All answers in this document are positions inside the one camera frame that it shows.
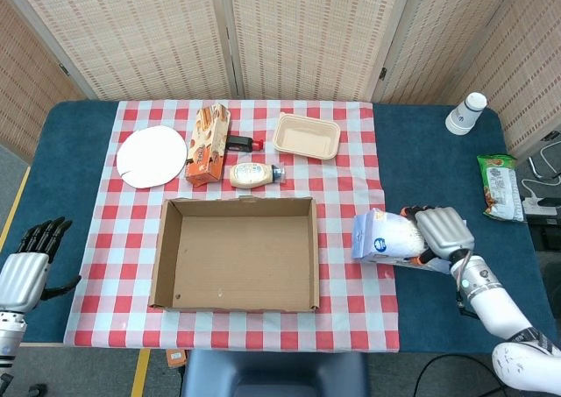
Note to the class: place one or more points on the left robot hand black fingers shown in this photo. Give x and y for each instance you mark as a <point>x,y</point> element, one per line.
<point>24,274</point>

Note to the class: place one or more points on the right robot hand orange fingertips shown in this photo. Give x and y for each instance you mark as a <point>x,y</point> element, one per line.
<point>442,232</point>

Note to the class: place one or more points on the white bag with blue logo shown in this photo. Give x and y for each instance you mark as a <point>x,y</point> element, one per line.
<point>385,239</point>

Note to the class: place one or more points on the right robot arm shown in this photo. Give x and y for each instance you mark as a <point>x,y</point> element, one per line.
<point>504,314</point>

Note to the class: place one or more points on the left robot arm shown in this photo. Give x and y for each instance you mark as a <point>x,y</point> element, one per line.
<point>9,344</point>

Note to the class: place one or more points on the small orange box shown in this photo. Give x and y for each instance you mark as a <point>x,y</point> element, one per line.
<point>176,358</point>

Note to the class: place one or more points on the cardboard box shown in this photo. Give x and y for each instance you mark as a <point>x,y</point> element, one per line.
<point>239,257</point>

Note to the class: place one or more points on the orange biscuit box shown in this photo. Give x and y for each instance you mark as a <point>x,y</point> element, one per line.
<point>208,145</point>

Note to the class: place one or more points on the dark blue table cover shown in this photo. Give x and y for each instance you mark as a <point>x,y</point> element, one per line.
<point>425,165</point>

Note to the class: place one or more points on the green snack bag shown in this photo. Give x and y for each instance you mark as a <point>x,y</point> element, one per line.
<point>502,186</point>

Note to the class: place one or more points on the white power strip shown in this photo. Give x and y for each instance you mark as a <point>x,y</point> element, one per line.
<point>535,205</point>

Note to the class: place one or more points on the beige plastic food tray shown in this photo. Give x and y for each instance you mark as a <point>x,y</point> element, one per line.
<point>307,140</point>

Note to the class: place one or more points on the white round paper plate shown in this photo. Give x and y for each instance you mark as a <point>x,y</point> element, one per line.
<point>151,156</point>

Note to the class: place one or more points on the mayonnaise squeeze bottle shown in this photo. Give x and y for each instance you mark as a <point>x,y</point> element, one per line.
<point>252,175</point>

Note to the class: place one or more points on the red white checkered tablecloth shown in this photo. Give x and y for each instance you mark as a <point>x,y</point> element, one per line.
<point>245,327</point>

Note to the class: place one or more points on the dark blue chair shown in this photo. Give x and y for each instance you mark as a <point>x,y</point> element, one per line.
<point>274,373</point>

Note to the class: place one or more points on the dark soy sauce bottle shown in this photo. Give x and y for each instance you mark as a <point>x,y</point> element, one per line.
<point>241,143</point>

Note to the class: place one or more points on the woven folding screen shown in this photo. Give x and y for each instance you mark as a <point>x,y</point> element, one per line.
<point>280,33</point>

